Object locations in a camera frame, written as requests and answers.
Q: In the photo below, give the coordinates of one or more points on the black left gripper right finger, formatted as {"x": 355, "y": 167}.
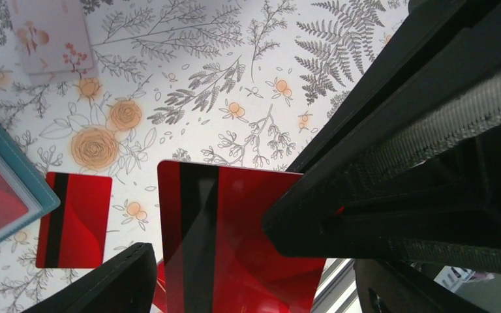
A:
{"x": 391, "y": 286}

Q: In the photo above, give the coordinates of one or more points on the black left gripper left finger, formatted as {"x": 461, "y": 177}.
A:
{"x": 124, "y": 283}

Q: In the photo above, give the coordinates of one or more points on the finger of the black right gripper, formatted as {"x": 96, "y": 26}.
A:
{"x": 440, "y": 50}
{"x": 430, "y": 192}

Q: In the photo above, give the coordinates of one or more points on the red VIP card face up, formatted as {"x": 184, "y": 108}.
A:
{"x": 159, "y": 298}

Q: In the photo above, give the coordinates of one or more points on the white floral card on table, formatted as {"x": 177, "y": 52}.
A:
{"x": 51, "y": 36}

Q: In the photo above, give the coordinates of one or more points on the aluminium rail frame front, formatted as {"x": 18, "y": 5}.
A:
{"x": 337, "y": 291}

